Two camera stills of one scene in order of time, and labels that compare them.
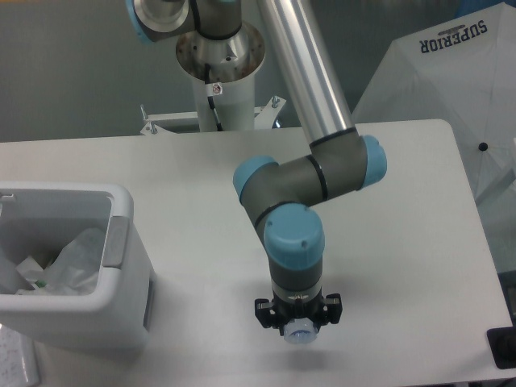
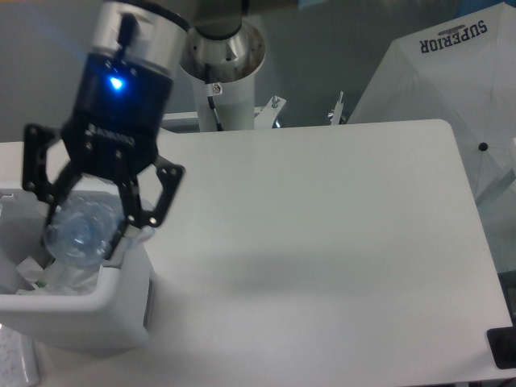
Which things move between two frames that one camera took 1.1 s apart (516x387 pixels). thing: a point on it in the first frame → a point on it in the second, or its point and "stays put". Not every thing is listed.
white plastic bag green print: (75, 268) stays put
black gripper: (327, 308) → (121, 107)
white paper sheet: (20, 359) stays put
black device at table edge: (502, 345) stays put
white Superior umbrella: (463, 72) stays put
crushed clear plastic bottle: (300, 330) → (82, 229)
